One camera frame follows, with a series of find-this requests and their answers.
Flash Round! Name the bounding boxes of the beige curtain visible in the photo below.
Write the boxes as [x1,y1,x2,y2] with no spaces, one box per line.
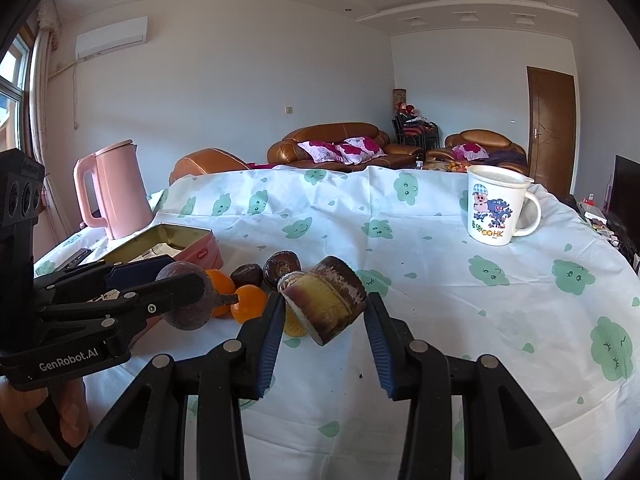
[25,7,63,201]

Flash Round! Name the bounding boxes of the orange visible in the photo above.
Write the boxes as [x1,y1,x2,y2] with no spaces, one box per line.
[205,269,236,318]
[230,285,269,324]

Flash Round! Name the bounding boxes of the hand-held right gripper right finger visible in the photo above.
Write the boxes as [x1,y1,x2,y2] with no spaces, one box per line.
[363,291,583,480]

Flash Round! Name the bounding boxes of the white air conditioner hose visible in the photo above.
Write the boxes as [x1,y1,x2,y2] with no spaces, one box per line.
[55,57,80,131]

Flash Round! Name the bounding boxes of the pink floral cushion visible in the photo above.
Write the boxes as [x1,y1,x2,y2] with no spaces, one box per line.
[452,142,488,161]
[335,136,383,163]
[297,140,346,163]

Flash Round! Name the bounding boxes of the brown leather armchair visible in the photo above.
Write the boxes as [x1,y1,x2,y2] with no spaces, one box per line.
[427,129,528,168]
[169,148,251,186]

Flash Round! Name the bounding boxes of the brown wooden door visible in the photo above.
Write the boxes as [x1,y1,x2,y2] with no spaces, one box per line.
[526,66,577,198]

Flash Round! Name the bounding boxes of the white air conditioner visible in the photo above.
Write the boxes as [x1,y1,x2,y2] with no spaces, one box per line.
[75,16,150,61]

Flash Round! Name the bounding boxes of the small dark mangosteen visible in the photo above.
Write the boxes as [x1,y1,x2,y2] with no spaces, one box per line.
[229,263,264,291]

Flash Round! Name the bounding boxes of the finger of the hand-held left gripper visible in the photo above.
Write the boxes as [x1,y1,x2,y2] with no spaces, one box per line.
[34,254,177,307]
[39,271,207,357]

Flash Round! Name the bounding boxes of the window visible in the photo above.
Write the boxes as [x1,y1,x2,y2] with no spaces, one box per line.
[0,35,31,161]

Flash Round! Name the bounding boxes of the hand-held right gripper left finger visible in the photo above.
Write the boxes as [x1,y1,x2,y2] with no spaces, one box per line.
[62,291,287,480]

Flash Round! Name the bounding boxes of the dark purple blanket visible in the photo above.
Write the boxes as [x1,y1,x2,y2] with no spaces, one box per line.
[487,147,526,166]

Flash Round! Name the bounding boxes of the newspaper sheet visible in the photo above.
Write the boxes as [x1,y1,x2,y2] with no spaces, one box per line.
[135,242,183,263]

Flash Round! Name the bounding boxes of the white green cloud tablecloth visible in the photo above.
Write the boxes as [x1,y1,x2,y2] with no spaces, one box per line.
[32,164,640,480]

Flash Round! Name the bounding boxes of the person's left hand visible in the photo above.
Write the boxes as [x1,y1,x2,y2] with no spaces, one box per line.
[0,377,91,466]

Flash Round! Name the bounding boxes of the cluttered coffee table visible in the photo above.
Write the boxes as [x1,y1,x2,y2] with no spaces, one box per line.
[420,157,471,173]

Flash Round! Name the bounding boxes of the brown leather sofa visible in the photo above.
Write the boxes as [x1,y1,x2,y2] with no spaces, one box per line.
[266,122,426,171]

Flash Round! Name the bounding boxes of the small yellow-green fruit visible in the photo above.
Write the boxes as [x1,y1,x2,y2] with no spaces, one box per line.
[284,305,307,338]

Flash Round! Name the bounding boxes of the black television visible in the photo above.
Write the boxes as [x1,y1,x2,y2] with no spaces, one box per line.
[611,155,640,261]

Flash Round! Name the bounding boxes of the pink electric kettle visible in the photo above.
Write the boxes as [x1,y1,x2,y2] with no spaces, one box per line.
[73,140,155,240]

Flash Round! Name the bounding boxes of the cut brown fruit piece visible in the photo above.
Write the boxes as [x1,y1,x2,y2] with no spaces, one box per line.
[277,256,368,347]

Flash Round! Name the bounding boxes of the purple passion fruit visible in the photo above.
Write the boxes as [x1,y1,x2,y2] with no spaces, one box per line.
[155,261,240,332]

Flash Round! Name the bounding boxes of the stacked dark chairs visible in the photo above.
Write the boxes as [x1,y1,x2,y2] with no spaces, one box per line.
[392,107,441,148]

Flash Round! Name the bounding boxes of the pink metal tin box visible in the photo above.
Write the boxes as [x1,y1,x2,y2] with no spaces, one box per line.
[97,223,225,281]

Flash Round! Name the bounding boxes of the white cartoon print mug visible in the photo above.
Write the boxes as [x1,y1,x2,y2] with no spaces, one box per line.
[467,165,542,247]

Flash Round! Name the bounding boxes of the black smartphone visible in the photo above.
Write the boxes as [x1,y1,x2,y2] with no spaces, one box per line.
[62,247,93,268]

